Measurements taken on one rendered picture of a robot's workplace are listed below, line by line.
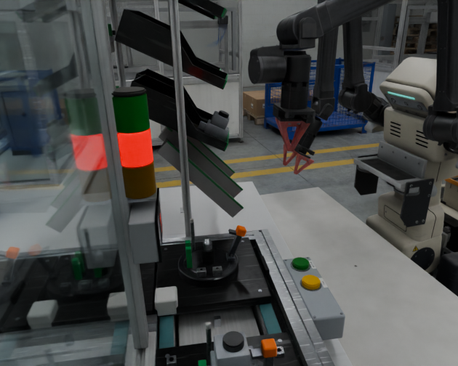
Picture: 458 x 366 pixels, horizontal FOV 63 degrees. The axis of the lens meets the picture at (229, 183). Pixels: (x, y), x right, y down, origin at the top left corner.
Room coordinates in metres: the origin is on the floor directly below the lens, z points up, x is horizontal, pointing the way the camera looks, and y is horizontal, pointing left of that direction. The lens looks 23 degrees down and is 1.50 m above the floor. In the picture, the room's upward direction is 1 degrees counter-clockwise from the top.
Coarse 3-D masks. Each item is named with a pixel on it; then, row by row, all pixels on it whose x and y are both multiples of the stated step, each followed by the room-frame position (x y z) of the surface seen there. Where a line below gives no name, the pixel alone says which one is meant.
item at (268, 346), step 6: (264, 342) 0.40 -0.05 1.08; (270, 342) 0.40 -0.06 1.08; (264, 348) 0.39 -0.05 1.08; (270, 348) 0.39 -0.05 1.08; (276, 348) 0.39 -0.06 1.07; (252, 354) 0.40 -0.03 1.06; (258, 354) 0.39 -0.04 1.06; (264, 354) 0.39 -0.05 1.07; (270, 354) 0.39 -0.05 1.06; (276, 354) 0.39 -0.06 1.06; (264, 360) 0.40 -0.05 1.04; (270, 360) 0.40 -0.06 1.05
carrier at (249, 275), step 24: (192, 240) 0.78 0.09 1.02; (216, 240) 0.85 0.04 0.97; (168, 264) 0.75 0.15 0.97; (192, 264) 0.71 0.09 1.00; (216, 264) 0.71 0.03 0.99; (240, 264) 0.74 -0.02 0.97; (168, 288) 0.63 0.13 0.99; (192, 288) 0.66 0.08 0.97; (216, 288) 0.66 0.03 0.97; (240, 288) 0.65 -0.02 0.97; (264, 288) 0.65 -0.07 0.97; (168, 312) 0.60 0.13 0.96; (192, 312) 0.60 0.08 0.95
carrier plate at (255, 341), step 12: (252, 336) 0.52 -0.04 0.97; (264, 336) 0.52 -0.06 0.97; (276, 336) 0.52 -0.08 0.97; (288, 336) 0.52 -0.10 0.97; (168, 348) 0.50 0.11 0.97; (180, 348) 0.50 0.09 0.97; (192, 348) 0.50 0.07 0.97; (204, 348) 0.49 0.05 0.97; (288, 348) 0.49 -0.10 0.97; (156, 360) 0.47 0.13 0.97; (180, 360) 0.47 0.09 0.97; (192, 360) 0.47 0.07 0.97; (276, 360) 0.47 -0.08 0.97; (288, 360) 0.47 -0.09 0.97
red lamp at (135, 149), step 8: (120, 136) 0.50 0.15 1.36; (128, 136) 0.50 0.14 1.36; (136, 136) 0.50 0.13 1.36; (144, 136) 0.51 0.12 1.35; (120, 144) 0.50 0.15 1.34; (128, 144) 0.50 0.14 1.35; (136, 144) 0.50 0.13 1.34; (144, 144) 0.51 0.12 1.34; (120, 152) 0.51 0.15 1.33; (128, 152) 0.50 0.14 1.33; (136, 152) 0.50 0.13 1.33; (144, 152) 0.51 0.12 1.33; (152, 152) 0.53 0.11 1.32; (128, 160) 0.50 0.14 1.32; (136, 160) 0.50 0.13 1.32; (144, 160) 0.51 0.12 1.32; (152, 160) 0.52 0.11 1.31
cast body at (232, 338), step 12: (216, 336) 0.41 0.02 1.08; (228, 336) 0.40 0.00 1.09; (240, 336) 0.40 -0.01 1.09; (216, 348) 0.39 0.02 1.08; (228, 348) 0.38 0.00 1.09; (240, 348) 0.38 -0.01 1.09; (252, 348) 0.41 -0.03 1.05; (216, 360) 0.38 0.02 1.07; (228, 360) 0.37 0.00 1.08; (240, 360) 0.37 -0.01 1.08; (252, 360) 0.39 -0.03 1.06
